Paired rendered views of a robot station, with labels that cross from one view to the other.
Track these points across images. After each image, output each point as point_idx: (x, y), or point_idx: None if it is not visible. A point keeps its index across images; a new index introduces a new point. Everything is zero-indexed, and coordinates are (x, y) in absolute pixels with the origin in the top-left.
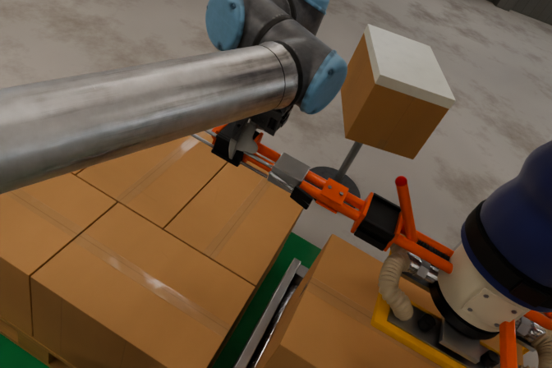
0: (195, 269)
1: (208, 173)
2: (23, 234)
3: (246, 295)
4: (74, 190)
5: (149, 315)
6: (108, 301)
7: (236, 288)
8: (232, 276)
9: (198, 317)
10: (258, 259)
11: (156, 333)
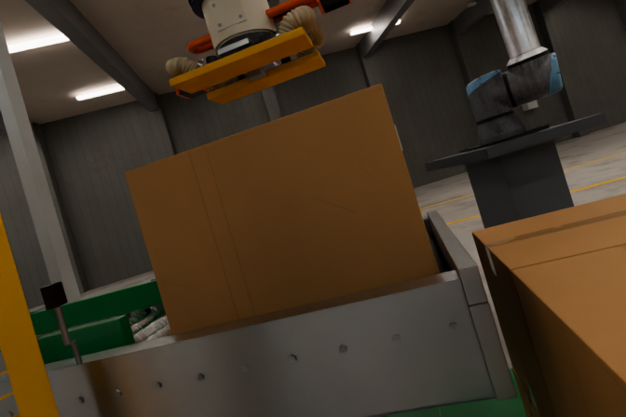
0: (613, 233)
1: None
2: None
3: (509, 260)
4: None
5: (575, 214)
6: (624, 199)
7: (530, 256)
8: (557, 255)
9: (531, 234)
10: (559, 281)
11: (548, 218)
